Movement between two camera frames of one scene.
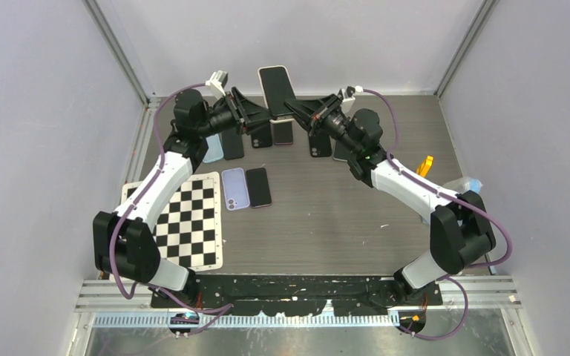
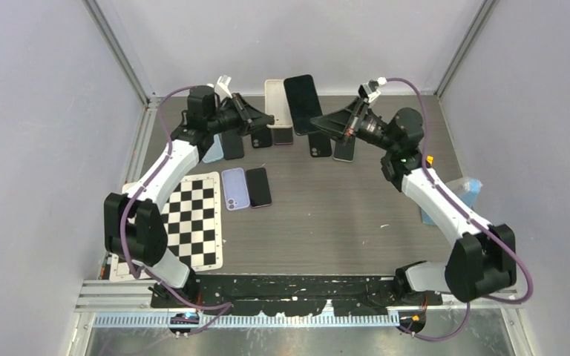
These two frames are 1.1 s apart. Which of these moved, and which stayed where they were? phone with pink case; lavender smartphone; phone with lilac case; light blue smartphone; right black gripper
Moved: right black gripper; phone with pink case
Stayed: light blue smartphone; lavender smartphone; phone with lilac case
